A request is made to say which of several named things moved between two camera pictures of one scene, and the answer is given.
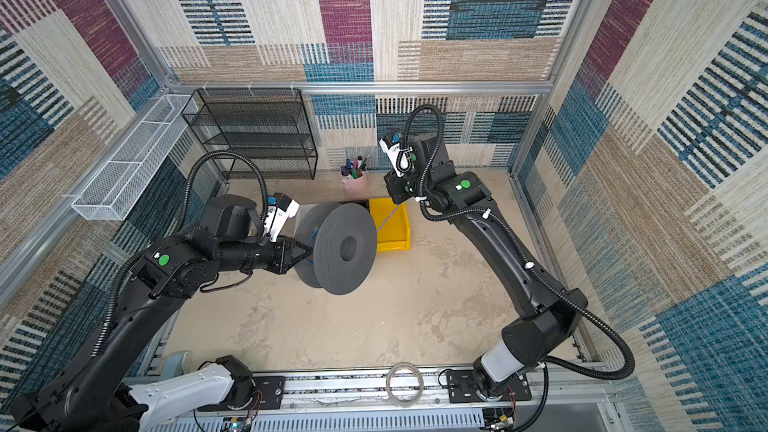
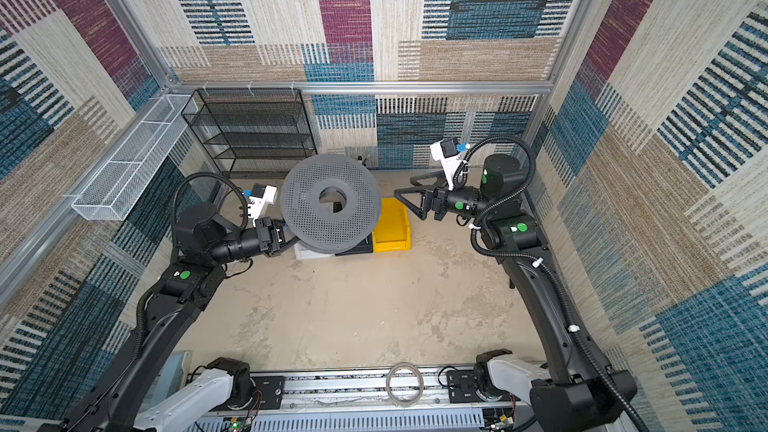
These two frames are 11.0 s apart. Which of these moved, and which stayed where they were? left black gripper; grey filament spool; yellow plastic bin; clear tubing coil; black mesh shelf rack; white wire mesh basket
Moved: left black gripper; grey filament spool
Stayed: yellow plastic bin; black mesh shelf rack; clear tubing coil; white wire mesh basket
